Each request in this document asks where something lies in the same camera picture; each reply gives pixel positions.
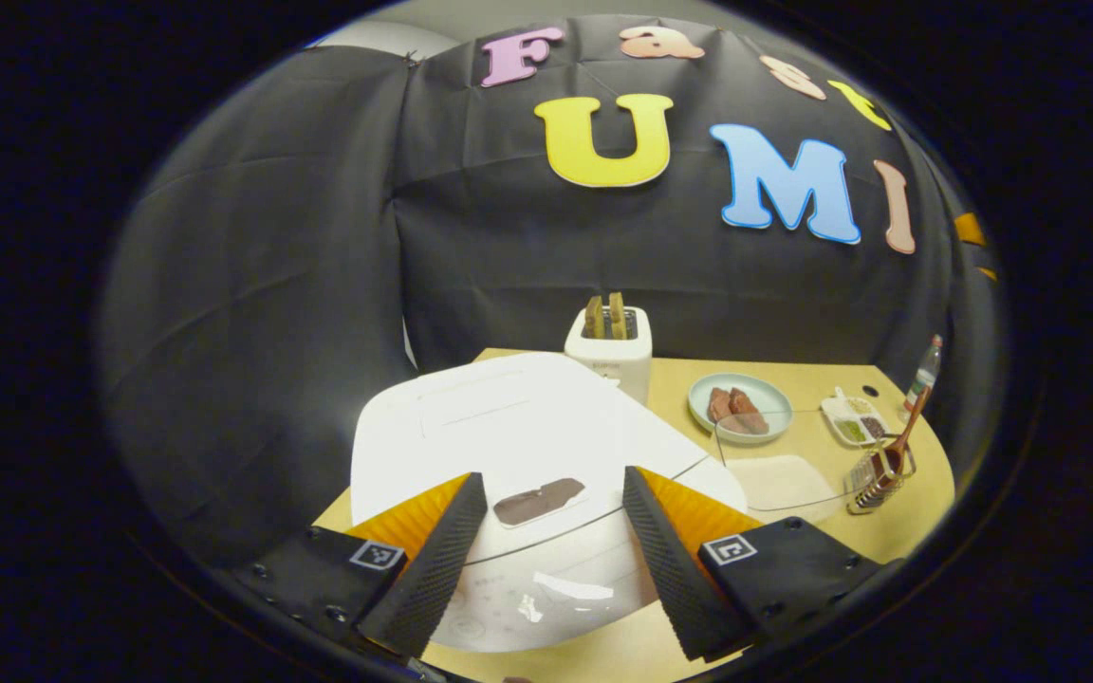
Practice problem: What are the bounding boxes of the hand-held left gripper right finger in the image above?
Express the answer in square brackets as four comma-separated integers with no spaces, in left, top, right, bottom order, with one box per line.
[622,465,889,662]

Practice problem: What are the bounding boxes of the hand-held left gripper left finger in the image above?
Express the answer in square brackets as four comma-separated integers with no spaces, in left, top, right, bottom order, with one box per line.
[233,471,491,660]

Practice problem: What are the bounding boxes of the clear box of rice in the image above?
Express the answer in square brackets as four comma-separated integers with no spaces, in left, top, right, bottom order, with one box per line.
[713,410,856,515]

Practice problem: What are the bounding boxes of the white rice cooker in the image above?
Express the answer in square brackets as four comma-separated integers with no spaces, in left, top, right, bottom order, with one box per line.
[349,351,749,654]

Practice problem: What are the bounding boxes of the dark wooden spoon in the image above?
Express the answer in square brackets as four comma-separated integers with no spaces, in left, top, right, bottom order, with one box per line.
[872,384,933,487]

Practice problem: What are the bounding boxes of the clear bottle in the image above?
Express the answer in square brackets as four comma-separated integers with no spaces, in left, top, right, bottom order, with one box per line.
[902,334,944,418]

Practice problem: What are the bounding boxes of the light green plate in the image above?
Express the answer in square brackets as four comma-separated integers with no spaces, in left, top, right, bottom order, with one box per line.
[687,372,794,445]

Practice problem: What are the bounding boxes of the white divided dish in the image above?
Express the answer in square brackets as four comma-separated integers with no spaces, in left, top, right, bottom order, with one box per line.
[820,387,892,449]

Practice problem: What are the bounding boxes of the white toaster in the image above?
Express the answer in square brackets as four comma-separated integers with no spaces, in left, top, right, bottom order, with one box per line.
[564,304,654,407]

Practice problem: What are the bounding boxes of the black backdrop cloth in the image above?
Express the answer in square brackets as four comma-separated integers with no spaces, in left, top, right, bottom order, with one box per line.
[96,14,1008,570]

